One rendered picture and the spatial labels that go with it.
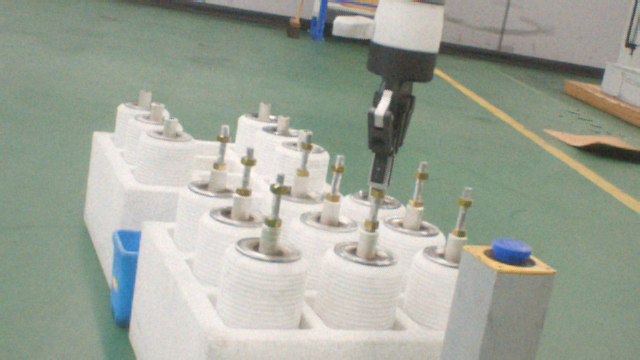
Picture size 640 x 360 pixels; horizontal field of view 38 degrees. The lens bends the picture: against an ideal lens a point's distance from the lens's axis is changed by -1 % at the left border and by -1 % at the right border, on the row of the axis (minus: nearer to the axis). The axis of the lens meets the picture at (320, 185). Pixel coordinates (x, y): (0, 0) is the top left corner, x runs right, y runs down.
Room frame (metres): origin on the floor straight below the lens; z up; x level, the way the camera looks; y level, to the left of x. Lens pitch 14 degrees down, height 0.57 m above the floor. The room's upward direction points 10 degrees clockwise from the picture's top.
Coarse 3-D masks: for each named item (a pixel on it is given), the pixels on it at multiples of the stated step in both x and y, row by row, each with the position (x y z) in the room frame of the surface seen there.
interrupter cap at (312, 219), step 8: (304, 216) 1.14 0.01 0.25; (312, 216) 1.15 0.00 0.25; (320, 216) 1.16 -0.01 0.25; (344, 216) 1.17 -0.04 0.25; (312, 224) 1.11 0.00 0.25; (320, 224) 1.12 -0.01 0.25; (344, 224) 1.14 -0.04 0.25; (352, 224) 1.14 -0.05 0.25; (336, 232) 1.10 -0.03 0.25; (344, 232) 1.11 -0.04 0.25
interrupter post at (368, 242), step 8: (368, 232) 1.02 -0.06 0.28; (376, 232) 1.03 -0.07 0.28; (360, 240) 1.03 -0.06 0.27; (368, 240) 1.02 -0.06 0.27; (376, 240) 1.02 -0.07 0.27; (360, 248) 1.02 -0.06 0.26; (368, 248) 1.02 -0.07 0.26; (376, 248) 1.03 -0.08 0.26; (360, 256) 1.02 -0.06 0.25; (368, 256) 1.02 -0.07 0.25
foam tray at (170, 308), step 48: (144, 240) 1.22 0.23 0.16; (144, 288) 1.18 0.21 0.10; (192, 288) 1.02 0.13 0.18; (144, 336) 1.15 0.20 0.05; (192, 336) 0.94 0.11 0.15; (240, 336) 0.90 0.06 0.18; (288, 336) 0.93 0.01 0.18; (336, 336) 0.95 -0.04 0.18; (384, 336) 0.97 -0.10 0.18; (432, 336) 1.00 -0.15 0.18
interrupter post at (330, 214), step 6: (324, 204) 1.13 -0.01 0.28; (330, 204) 1.13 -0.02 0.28; (336, 204) 1.13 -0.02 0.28; (324, 210) 1.13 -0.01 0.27; (330, 210) 1.13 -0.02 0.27; (336, 210) 1.13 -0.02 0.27; (324, 216) 1.13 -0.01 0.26; (330, 216) 1.13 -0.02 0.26; (336, 216) 1.13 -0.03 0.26; (324, 222) 1.13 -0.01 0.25; (330, 222) 1.13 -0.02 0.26; (336, 222) 1.13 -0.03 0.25
